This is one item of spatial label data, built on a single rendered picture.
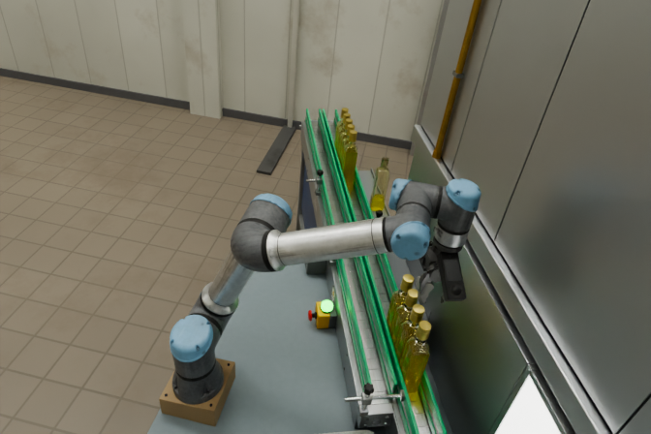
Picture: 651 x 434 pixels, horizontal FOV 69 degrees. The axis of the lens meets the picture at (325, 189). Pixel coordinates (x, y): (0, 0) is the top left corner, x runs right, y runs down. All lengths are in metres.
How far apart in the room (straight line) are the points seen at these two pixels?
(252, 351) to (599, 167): 1.24
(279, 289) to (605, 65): 1.39
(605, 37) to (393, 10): 3.16
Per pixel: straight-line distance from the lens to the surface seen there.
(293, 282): 1.96
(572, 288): 1.06
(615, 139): 0.96
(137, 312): 2.92
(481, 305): 1.32
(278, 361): 1.73
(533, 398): 1.18
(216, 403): 1.55
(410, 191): 1.06
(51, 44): 5.46
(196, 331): 1.42
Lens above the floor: 2.17
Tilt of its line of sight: 35 degrees down
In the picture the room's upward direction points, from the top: 7 degrees clockwise
